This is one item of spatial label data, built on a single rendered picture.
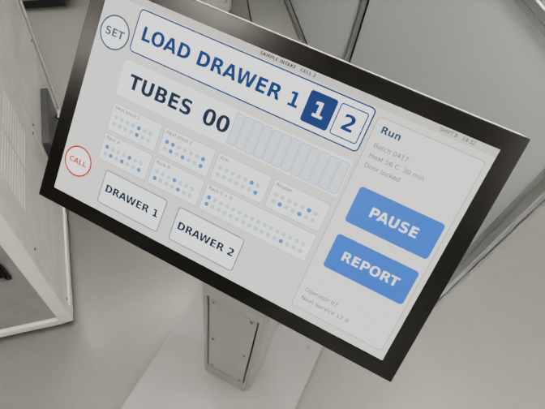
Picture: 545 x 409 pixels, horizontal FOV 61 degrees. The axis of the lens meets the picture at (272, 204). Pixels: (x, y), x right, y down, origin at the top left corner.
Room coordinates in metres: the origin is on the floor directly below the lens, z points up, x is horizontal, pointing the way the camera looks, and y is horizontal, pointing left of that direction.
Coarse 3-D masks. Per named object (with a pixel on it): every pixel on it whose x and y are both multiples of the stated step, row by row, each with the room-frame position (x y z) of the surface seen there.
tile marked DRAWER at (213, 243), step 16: (176, 224) 0.29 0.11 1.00; (192, 224) 0.29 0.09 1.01; (208, 224) 0.29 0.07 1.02; (176, 240) 0.28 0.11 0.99; (192, 240) 0.28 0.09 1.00; (208, 240) 0.28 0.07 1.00; (224, 240) 0.28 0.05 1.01; (240, 240) 0.28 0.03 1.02; (208, 256) 0.26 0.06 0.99; (224, 256) 0.26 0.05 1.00
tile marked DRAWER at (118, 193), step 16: (112, 176) 0.33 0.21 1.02; (112, 192) 0.32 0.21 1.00; (128, 192) 0.32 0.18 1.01; (144, 192) 0.32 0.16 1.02; (112, 208) 0.31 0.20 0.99; (128, 208) 0.31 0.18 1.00; (144, 208) 0.31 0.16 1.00; (160, 208) 0.31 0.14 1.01; (144, 224) 0.29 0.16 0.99; (160, 224) 0.29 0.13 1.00
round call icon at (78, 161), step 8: (72, 144) 0.36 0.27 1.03; (72, 152) 0.36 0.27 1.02; (80, 152) 0.36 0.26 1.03; (88, 152) 0.36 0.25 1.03; (64, 160) 0.35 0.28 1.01; (72, 160) 0.35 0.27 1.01; (80, 160) 0.35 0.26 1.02; (88, 160) 0.35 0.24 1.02; (64, 168) 0.34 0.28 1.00; (72, 168) 0.34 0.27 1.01; (80, 168) 0.34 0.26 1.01; (88, 168) 0.34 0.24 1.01; (80, 176) 0.33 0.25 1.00; (88, 176) 0.33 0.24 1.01
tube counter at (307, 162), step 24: (216, 120) 0.38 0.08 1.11; (240, 120) 0.38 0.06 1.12; (240, 144) 0.36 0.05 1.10; (264, 144) 0.36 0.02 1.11; (288, 144) 0.36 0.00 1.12; (312, 144) 0.35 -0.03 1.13; (288, 168) 0.34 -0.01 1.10; (312, 168) 0.34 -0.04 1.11; (336, 168) 0.34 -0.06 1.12; (336, 192) 0.32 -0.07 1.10
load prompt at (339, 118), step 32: (160, 32) 0.45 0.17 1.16; (192, 32) 0.44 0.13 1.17; (160, 64) 0.42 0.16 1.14; (192, 64) 0.42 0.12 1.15; (224, 64) 0.42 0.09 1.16; (256, 64) 0.42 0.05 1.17; (256, 96) 0.39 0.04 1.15; (288, 96) 0.39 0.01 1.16; (320, 96) 0.39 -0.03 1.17; (320, 128) 0.37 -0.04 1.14; (352, 128) 0.37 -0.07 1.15
